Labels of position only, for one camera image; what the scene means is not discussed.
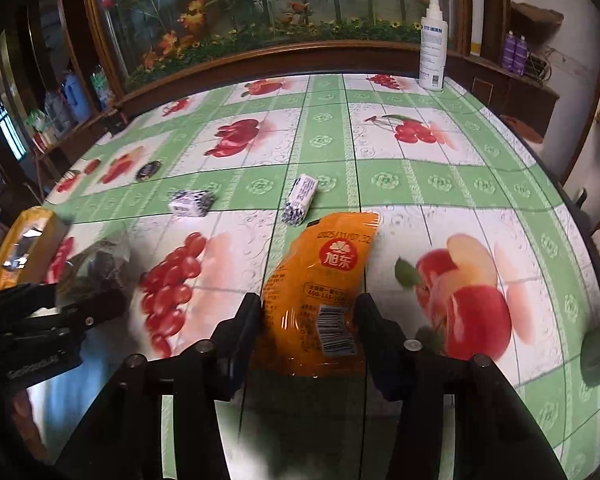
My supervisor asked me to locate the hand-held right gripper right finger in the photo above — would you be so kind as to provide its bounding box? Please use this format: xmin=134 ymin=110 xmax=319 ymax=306
xmin=354 ymin=292 xmax=568 ymax=480

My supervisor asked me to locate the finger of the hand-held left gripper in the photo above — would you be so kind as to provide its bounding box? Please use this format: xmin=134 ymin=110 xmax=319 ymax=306
xmin=0 ymin=282 xmax=61 ymax=319
xmin=60 ymin=287 xmax=129 ymax=334

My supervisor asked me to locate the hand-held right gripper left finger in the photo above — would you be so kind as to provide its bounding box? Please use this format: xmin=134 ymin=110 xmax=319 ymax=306
xmin=55 ymin=292 xmax=264 ymax=480

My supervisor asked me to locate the dark clear snack packet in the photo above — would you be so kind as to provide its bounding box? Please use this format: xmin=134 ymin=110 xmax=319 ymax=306
xmin=62 ymin=240 xmax=131 ymax=306

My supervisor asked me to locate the orange snack pouch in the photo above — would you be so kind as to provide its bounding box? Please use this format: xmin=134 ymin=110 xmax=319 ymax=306
xmin=252 ymin=211 xmax=382 ymax=377

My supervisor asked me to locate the black white patterned packet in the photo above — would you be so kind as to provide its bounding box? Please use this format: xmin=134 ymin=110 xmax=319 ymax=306
xmin=168 ymin=189 xmax=217 ymax=218
xmin=281 ymin=174 xmax=319 ymax=226

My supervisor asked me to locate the black oval lid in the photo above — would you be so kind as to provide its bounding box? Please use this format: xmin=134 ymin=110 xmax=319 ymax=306
xmin=135 ymin=160 xmax=163 ymax=182

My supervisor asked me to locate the barred window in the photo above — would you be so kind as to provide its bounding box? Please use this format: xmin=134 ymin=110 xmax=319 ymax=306
xmin=0 ymin=100 xmax=31 ymax=161

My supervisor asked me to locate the green bag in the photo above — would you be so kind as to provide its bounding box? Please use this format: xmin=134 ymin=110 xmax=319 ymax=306
xmin=25 ymin=110 xmax=48 ymax=136

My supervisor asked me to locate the grey kettle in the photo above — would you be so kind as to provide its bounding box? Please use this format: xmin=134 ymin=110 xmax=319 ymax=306
xmin=44 ymin=91 xmax=73 ymax=131

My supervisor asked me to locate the blue thermos jug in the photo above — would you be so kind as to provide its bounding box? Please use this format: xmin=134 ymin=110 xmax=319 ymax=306
xmin=62 ymin=71 xmax=93 ymax=123

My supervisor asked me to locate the white spray bottle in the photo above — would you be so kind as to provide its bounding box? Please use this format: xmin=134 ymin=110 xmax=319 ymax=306
xmin=419 ymin=0 xmax=448 ymax=92

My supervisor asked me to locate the purple bottle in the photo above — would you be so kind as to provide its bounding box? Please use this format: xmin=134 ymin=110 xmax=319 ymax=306
xmin=502 ymin=31 xmax=516 ymax=73
xmin=514 ymin=35 xmax=529 ymax=75

